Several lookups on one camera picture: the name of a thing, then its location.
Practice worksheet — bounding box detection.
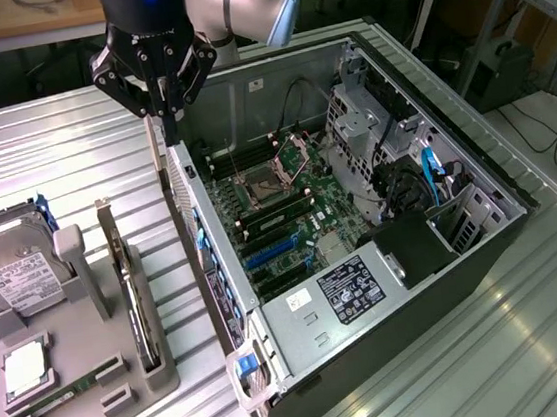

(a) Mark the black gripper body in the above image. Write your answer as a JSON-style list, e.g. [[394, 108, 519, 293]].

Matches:
[[100, 0, 202, 87]]

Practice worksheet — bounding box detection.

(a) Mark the black graphics card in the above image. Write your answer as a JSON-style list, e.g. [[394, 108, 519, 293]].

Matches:
[[93, 193, 165, 379]]

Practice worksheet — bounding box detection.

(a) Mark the black office chair base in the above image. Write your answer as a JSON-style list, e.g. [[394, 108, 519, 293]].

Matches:
[[17, 34, 113, 98]]

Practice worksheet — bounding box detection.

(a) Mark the black RAM slot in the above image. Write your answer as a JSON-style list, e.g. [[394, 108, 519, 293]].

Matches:
[[203, 138, 274, 170], [207, 147, 280, 181]]

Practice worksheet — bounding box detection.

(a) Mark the thin locking lever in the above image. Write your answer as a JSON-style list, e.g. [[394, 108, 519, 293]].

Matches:
[[223, 135, 245, 183]]

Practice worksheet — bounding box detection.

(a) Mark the metal socket cover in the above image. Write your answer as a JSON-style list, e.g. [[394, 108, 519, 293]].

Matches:
[[269, 131, 319, 180]]

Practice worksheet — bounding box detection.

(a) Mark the CPU socket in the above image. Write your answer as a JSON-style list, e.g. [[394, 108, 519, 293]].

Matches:
[[238, 165, 289, 208]]

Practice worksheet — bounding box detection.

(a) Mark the silver drive cage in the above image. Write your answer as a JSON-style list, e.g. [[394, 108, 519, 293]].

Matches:
[[314, 34, 448, 213]]

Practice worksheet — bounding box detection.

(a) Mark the green motherboard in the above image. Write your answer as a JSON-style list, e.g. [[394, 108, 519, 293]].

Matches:
[[194, 122, 384, 310]]

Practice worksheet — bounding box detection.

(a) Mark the blue expansion slot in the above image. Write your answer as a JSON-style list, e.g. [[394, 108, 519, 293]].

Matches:
[[241, 233, 306, 272]]

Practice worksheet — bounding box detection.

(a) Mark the black expansion slot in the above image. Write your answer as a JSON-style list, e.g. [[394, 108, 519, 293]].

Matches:
[[253, 259, 319, 300]]

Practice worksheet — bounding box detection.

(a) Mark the grey parts rack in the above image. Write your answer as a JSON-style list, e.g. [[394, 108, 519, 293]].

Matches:
[[0, 214, 185, 417]]

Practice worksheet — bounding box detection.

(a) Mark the black air shroud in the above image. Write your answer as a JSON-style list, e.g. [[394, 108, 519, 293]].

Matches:
[[352, 206, 462, 296]]

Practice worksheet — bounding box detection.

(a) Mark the silver power supply unit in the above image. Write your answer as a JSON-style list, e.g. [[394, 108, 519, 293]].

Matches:
[[254, 246, 424, 387]]

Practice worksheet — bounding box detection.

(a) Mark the blue case latch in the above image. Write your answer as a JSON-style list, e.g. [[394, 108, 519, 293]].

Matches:
[[232, 354, 256, 378]]

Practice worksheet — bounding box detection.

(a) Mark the silver CPU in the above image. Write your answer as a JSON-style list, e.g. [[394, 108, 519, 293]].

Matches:
[[0, 340, 54, 402]]

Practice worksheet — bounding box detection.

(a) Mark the black box device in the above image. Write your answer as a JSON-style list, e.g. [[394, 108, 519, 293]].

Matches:
[[460, 36, 541, 116]]

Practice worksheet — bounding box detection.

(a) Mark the silver disk bay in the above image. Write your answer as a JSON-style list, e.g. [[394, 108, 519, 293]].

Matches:
[[421, 179, 515, 258]]

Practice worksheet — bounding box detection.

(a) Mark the loose green RAM stick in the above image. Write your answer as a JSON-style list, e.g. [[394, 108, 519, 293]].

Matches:
[[4, 357, 126, 417]]

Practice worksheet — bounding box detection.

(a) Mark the black open PC case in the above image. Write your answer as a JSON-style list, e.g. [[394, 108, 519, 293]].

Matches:
[[136, 11, 557, 417]]

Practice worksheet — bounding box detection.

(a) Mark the wooden desk with white frame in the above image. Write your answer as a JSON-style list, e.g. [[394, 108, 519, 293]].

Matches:
[[0, 0, 557, 113]]

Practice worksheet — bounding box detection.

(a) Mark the hard disk with blue bracket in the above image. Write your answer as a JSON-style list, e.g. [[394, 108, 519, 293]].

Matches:
[[0, 192, 73, 322]]

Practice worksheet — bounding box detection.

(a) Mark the black wire bundle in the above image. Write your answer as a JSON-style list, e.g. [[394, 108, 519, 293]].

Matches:
[[371, 155, 434, 218]]

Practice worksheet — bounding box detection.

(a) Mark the blue wire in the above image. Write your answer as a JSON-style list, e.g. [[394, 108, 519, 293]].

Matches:
[[420, 147, 448, 208]]

